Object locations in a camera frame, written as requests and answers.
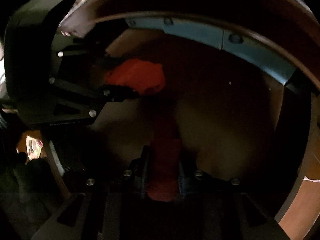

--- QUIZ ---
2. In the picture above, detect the maroon underwear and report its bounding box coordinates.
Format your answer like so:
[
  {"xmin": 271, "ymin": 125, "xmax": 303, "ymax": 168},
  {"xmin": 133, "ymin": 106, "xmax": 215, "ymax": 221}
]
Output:
[{"xmin": 147, "ymin": 138, "xmax": 181, "ymax": 202}]

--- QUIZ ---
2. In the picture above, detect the bright red underwear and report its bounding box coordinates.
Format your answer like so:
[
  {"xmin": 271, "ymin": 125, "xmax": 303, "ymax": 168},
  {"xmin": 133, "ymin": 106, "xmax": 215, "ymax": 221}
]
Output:
[{"xmin": 104, "ymin": 59, "xmax": 165, "ymax": 95}]

